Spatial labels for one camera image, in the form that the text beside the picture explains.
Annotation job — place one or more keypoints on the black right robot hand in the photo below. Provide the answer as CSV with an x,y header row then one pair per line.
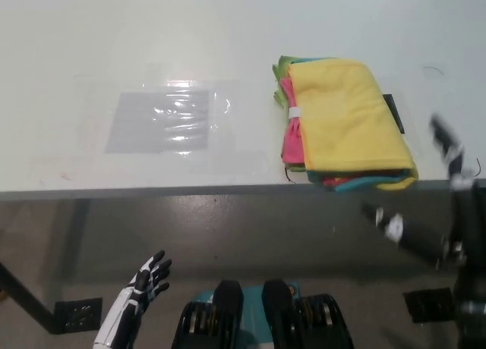
x,y
469,231

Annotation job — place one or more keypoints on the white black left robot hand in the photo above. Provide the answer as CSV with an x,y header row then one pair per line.
x,y
150,278

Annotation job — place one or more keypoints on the yellow microfibre cloth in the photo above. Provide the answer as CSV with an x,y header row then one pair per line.
x,y
341,117
395,184

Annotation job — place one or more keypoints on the pink microfibre cloth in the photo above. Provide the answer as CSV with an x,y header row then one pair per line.
x,y
334,181

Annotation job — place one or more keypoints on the white paper label band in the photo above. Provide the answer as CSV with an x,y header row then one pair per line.
x,y
295,112

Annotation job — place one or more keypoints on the black robot legs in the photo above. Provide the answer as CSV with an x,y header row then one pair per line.
x,y
228,318

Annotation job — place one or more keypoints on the black floor plate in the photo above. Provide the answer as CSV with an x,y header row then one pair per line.
x,y
77,315

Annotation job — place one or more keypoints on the thin black thread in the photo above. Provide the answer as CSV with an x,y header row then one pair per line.
x,y
287,176

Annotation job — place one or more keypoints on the clear plastic sleeve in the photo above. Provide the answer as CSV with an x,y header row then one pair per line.
x,y
224,98

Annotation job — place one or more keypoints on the black diagonal frame bar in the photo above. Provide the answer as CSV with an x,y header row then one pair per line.
x,y
26,296

